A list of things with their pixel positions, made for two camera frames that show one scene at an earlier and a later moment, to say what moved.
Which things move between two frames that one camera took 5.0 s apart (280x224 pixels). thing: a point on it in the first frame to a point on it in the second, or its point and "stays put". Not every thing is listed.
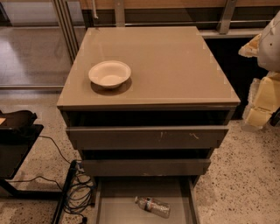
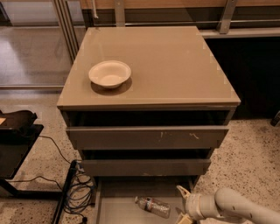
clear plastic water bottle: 153,206 stays put
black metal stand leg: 66,190 stays put
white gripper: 270,48 to 192,203
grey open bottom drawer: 115,199 stays put
